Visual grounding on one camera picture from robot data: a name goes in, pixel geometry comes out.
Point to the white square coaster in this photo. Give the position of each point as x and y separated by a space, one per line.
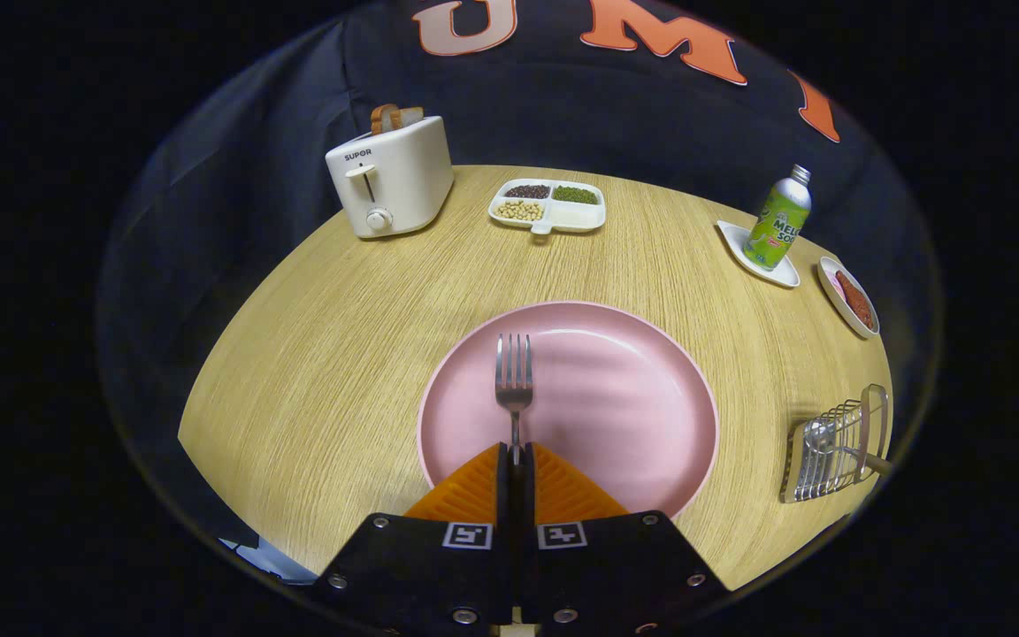
735 239

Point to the red meat piece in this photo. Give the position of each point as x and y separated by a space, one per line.
856 303

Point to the dark brown beans pile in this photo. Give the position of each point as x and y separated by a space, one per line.
527 190

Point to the brown toast slice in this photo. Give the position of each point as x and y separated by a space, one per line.
382 118
410 117

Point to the black backdrop cloth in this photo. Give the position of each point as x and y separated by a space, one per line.
651 124

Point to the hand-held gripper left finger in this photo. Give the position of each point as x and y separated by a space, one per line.
503 504

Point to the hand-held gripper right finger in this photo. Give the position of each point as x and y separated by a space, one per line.
529 504

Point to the green beans pile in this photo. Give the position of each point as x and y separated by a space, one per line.
575 195

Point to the white sheet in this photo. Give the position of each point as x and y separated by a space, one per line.
271 562

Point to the green soda bottle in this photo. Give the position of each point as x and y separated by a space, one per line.
775 230

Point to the yellow beans pile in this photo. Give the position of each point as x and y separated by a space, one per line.
519 211

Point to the white toaster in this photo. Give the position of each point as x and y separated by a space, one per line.
403 177

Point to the white divided dish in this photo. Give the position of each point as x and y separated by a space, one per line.
576 218

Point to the pink plate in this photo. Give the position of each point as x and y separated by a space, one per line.
616 398

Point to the small white plate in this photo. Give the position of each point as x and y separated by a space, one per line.
828 285

